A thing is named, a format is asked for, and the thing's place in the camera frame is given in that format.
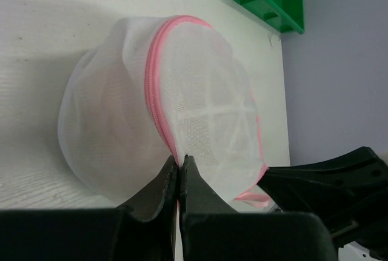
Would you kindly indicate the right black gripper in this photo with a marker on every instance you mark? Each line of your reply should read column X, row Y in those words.
column 348, row 193

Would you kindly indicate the white mesh laundry bag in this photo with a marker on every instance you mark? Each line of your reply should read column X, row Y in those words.
column 160, row 87

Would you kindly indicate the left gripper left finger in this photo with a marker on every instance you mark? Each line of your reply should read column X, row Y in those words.
column 157, row 198

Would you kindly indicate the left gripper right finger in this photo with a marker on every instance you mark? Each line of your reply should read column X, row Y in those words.
column 195, row 195

